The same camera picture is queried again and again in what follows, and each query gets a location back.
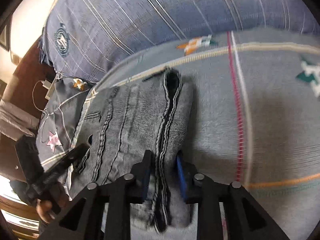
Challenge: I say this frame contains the grey denim pants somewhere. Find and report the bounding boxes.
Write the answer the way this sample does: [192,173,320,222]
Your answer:
[68,68,193,232]

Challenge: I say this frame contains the person's left hand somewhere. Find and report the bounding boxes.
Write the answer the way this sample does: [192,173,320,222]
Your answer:
[36,182,69,224]

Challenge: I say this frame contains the grey star patterned pillow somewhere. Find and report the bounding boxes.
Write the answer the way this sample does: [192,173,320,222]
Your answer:
[36,77,93,171]

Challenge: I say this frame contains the wooden headboard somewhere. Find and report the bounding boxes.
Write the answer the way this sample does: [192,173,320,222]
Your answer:
[2,40,55,119]

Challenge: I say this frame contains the white charger adapter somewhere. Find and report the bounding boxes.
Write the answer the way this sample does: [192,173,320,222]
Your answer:
[41,80,52,90]

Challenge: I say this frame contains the blue plaid pillow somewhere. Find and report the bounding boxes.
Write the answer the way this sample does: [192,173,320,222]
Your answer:
[39,0,319,83]

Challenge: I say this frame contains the white charging cable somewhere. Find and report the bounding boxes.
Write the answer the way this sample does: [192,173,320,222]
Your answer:
[31,80,51,144]

